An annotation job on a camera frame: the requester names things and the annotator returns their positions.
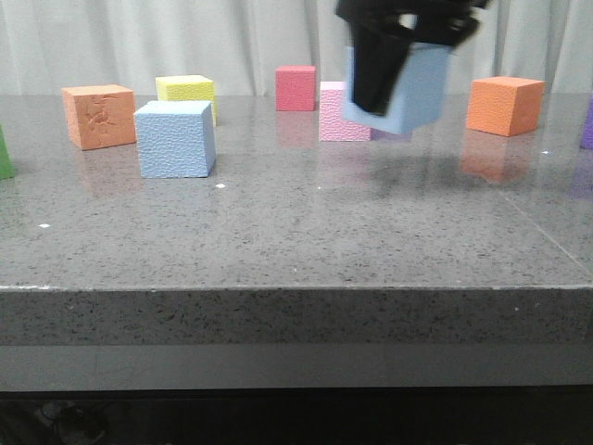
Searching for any orange foam block right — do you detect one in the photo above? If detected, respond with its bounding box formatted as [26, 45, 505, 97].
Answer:
[466, 76, 546, 137]

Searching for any orange foam block left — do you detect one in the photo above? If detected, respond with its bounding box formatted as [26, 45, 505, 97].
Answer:
[61, 84, 136, 150]

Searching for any purple foam block right edge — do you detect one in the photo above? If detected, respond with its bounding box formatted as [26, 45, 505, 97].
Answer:
[580, 95, 593, 149]

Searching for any yellow foam block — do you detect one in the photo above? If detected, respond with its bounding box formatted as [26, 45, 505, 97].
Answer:
[155, 75, 217, 124]

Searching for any purple foam block centre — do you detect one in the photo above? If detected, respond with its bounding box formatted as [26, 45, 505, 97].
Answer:
[371, 129, 413, 142]

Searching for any pink foam block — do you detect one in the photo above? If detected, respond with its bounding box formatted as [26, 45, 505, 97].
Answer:
[319, 82, 371, 142]

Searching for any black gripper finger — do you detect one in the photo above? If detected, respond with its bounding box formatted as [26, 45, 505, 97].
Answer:
[349, 22, 415, 116]

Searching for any orange foam block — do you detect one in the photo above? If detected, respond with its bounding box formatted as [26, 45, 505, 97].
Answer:
[466, 76, 546, 137]
[61, 84, 136, 150]

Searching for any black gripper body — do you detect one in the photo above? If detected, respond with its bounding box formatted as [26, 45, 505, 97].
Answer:
[335, 0, 489, 47]

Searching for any grey curtain backdrop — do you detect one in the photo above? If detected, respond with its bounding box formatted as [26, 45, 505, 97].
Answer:
[1, 1, 592, 95]

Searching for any green foam block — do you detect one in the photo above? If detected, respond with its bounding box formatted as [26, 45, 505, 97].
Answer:
[0, 128, 15, 180]

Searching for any blue foam block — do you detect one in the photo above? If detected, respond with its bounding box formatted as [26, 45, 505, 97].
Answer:
[342, 43, 451, 134]
[134, 100, 216, 179]

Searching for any red foam block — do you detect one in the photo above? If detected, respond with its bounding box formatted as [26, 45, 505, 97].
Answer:
[275, 65, 316, 111]

